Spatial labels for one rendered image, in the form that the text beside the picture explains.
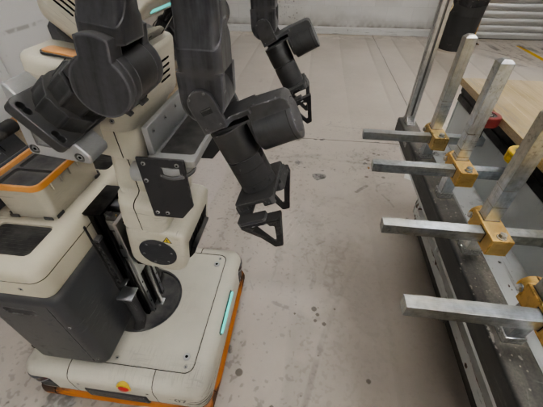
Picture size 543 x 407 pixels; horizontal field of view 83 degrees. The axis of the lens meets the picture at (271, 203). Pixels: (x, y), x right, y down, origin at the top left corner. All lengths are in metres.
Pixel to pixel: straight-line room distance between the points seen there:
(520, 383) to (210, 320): 0.92
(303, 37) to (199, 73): 0.45
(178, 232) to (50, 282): 0.32
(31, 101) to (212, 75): 0.26
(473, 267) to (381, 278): 0.84
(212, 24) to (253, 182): 0.21
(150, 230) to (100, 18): 0.53
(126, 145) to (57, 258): 0.35
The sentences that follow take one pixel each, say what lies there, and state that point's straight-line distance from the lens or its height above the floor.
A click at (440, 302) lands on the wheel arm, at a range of 0.69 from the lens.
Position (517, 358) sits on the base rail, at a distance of 0.90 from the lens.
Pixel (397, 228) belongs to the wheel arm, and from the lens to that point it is 0.85.
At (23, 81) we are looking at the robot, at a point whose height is 1.22.
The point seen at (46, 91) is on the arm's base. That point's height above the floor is 1.22.
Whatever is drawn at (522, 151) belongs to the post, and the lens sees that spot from 0.87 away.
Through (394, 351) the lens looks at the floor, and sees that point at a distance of 1.59.
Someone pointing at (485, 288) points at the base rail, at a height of 0.70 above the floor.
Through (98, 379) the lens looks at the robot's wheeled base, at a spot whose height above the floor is 0.26.
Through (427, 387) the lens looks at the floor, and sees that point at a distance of 1.58.
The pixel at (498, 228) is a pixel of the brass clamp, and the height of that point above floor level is 0.83.
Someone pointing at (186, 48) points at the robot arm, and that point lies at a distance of 0.40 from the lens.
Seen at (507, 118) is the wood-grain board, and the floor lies 0.90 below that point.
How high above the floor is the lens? 1.38
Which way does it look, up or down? 41 degrees down
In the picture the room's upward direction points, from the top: straight up
